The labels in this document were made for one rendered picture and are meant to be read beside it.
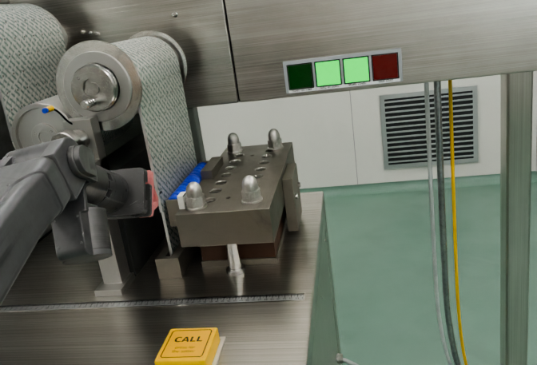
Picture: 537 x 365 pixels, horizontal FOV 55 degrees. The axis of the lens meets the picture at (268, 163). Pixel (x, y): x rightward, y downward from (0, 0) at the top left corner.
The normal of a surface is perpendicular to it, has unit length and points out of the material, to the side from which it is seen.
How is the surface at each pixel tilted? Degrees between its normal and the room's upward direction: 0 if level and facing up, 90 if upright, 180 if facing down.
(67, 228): 63
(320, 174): 90
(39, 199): 82
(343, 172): 90
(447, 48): 90
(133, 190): 59
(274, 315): 0
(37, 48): 92
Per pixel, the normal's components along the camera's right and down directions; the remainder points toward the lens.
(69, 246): -0.11, -0.16
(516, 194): -0.14, 0.31
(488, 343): -0.13, -0.95
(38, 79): 0.99, -0.05
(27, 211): 0.95, -0.26
